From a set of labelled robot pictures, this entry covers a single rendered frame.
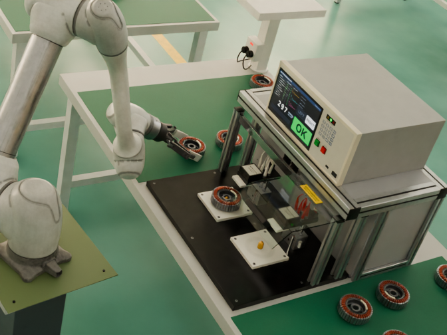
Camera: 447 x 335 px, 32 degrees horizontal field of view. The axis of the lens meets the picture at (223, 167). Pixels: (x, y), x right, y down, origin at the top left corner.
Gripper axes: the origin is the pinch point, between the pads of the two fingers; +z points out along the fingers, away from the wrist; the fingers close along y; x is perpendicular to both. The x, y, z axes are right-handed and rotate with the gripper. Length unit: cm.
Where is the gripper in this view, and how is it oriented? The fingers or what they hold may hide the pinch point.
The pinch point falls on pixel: (191, 147)
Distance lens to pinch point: 307.3
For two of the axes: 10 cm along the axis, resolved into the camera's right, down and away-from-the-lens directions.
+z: 6.6, 3.2, 6.8
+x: -6.3, 7.2, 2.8
